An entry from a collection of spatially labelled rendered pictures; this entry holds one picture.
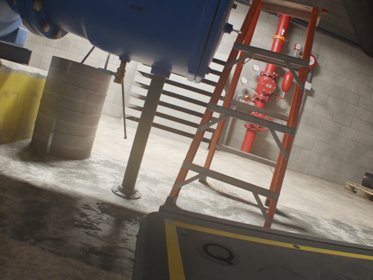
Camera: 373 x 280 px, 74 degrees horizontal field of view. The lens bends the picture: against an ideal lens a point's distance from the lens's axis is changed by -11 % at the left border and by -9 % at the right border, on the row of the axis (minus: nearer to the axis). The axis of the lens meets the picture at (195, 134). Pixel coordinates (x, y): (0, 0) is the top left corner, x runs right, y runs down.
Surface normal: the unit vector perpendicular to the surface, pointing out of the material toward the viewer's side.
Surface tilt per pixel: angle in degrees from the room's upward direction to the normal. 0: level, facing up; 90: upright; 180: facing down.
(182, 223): 0
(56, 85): 90
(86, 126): 90
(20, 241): 0
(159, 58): 156
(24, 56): 90
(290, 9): 92
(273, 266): 0
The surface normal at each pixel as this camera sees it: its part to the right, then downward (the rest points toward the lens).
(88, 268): 0.29, -0.95
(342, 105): 0.04, 0.09
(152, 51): -0.22, 0.86
